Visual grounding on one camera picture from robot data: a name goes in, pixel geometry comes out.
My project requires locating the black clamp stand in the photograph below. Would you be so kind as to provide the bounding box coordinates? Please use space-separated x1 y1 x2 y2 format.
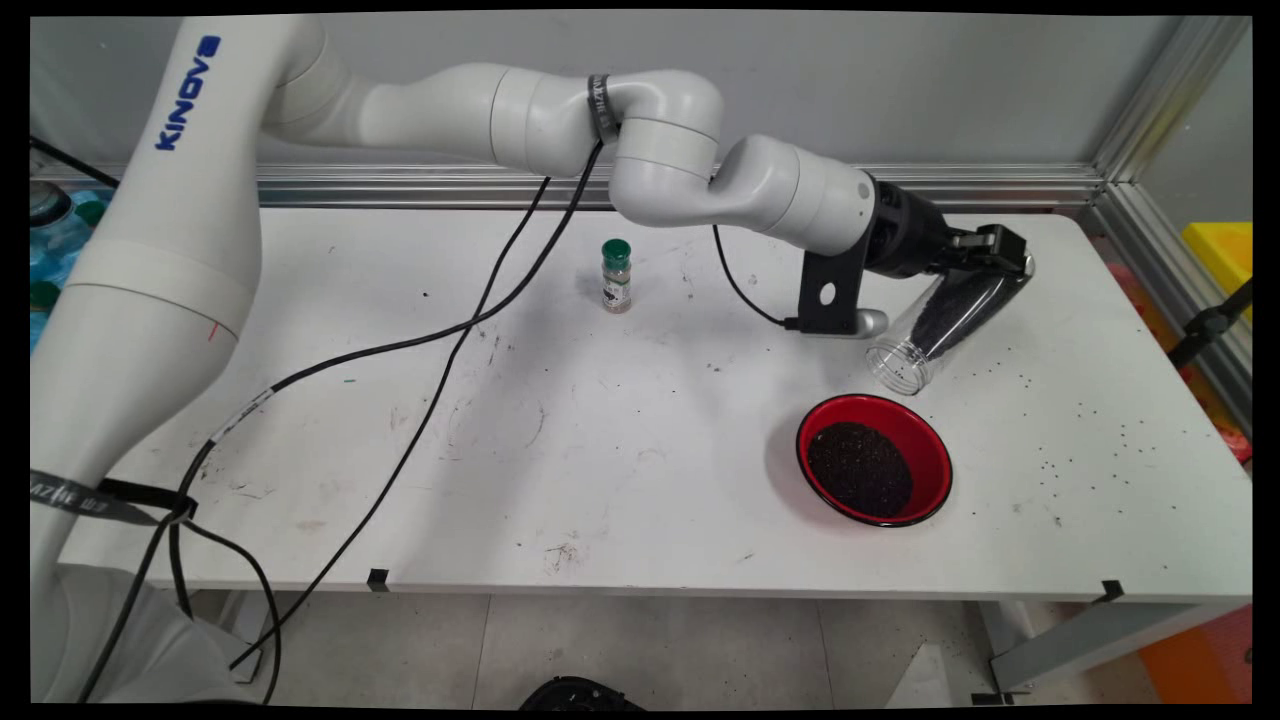
1168 280 1253 369

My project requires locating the clear glass container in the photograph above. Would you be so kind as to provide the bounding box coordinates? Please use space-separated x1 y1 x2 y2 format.
30 182 76 251

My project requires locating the yellow plastic bin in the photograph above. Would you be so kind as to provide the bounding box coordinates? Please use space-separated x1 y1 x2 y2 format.
1182 222 1253 321

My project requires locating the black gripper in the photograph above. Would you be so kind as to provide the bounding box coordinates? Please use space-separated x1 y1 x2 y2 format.
866 180 1034 286

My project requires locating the grey metal table leg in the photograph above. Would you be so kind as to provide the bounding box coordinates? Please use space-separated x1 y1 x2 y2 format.
990 600 1241 693

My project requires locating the blue wrapped water bottle pack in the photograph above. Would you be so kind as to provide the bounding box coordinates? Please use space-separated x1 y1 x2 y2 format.
30 190 116 351

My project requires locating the aluminium frame corner post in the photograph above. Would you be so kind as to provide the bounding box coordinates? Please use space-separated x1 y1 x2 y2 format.
1090 15 1251 186

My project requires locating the black seed heap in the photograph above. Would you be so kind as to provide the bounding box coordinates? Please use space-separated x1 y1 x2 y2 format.
807 421 914 519
908 270 1026 359

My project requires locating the long aluminium frame rail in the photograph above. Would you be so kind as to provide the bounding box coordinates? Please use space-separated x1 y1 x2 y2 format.
30 160 1106 213

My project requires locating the short black velcro strap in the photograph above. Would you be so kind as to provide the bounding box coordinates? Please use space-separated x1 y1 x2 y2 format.
588 74 623 143

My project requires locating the red bowl black rim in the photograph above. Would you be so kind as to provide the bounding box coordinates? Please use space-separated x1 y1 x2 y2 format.
796 393 954 528

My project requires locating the black cable white label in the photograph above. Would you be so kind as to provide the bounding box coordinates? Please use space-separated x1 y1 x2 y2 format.
78 140 803 703

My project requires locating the short aluminium frame rail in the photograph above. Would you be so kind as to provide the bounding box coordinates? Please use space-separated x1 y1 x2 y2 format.
1085 180 1253 436

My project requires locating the clear plastic jar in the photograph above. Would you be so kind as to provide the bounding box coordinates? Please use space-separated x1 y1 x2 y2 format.
865 265 1033 396

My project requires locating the thin black rod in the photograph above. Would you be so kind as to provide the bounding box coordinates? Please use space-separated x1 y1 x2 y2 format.
30 137 121 189

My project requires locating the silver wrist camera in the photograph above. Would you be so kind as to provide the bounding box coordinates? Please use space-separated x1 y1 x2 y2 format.
800 308 889 339

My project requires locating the orange crate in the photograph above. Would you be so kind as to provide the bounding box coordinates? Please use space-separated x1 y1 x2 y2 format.
1140 605 1253 703

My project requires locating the spice bottle green cap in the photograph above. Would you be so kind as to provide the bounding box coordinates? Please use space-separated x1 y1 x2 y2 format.
601 238 633 315

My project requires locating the black round floor object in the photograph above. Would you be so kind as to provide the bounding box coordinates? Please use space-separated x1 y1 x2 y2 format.
520 676 641 713

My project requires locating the plain black cable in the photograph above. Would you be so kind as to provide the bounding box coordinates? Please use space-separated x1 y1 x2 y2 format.
165 175 553 703

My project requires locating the long black velcro strap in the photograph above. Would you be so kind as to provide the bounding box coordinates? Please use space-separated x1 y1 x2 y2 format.
30 470 199 526

